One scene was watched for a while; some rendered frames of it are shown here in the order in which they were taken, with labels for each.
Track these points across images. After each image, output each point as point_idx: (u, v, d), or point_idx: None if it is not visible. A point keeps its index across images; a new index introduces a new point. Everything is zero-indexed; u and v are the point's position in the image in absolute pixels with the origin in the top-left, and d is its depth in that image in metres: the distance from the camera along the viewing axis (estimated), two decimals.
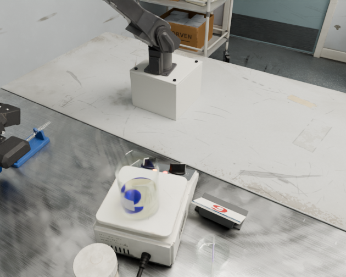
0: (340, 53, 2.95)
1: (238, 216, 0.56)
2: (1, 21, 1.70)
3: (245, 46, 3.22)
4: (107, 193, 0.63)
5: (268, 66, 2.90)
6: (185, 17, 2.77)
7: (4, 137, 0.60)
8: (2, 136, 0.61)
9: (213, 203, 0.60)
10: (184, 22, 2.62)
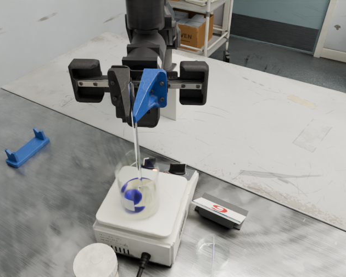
0: (340, 53, 2.95)
1: (238, 216, 0.56)
2: (1, 21, 1.70)
3: (245, 46, 3.22)
4: (107, 193, 0.63)
5: (268, 66, 2.90)
6: (185, 17, 2.77)
7: None
8: None
9: (213, 203, 0.60)
10: (184, 22, 2.62)
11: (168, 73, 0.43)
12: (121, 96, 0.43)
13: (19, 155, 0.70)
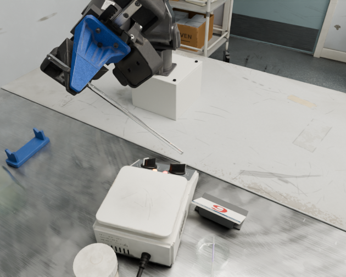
0: (340, 53, 2.95)
1: (238, 216, 0.56)
2: (1, 21, 1.70)
3: (245, 46, 3.22)
4: (107, 193, 0.63)
5: (268, 66, 2.90)
6: (185, 17, 2.77)
7: (129, 37, 0.37)
8: (127, 41, 0.38)
9: (213, 203, 0.60)
10: (184, 22, 2.62)
11: (107, 13, 0.35)
12: None
13: (19, 155, 0.70)
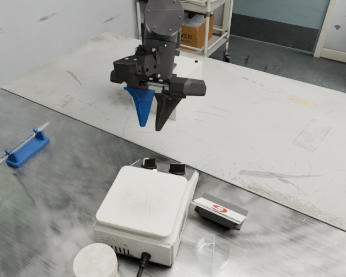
0: (340, 53, 2.95)
1: (238, 216, 0.56)
2: (1, 21, 1.70)
3: (245, 46, 3.22)
4: (107, 193, 0.63)
5: (268, 66, 2.90)
6: (185, 17, 2.77)
7: None
8: None
9: (213, 203, 0.60)
10: (184, 22, 2.62)
11: (150, 79, 0.60)
12: (167, 98, 0.55)
13: (19, 155, 0.70)
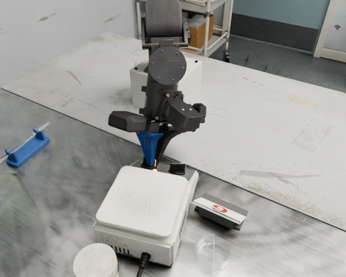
0: (340, 53, 2.95)
1: (238, 216, 0.56)
2: (1, 21, 1.70)
3: (245, 46, 3.22)
4: (107, 193, 0.63)
5: (268, 66, 2.90)
6: (185, 17, 2.77)
7: (151, 122, 0.55)
8: (155, 122, 0.55)
9: (213, 203, 0.60)
10: None
11: None
12: (169, 133, 0.61)
13: (19, 155, 0.70)
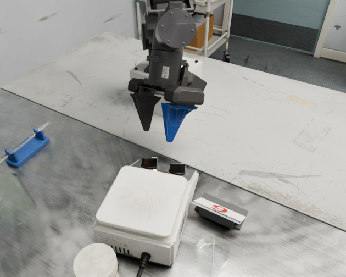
0: (340, 53, 2.95)
1: (238, 216, 0.56)
2: (1, 21, 1.70)
3: (245, 46, 3.22)
4: (107, 193, 0.63)
5: (268, 66, 2.90)
6: None
7: (196, 95, 0.54)
8: None
9: (213, 203, 0.60)
10: None
11: (156, 88, 0.59)
12: (149, 99, 0.65)
13: (19, 155, 0.70)
